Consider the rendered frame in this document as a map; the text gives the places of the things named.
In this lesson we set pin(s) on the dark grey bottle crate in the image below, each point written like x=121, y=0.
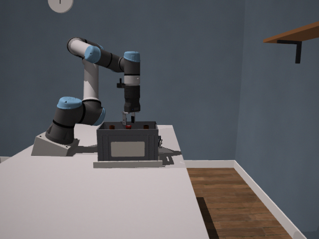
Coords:
x=121, y=144

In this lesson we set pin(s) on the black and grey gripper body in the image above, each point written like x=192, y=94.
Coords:
x=132, y=93

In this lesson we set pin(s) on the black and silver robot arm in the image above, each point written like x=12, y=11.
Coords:
x=88, y=111

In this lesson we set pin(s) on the grey flat bar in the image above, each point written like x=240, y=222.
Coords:
x=128, y=164

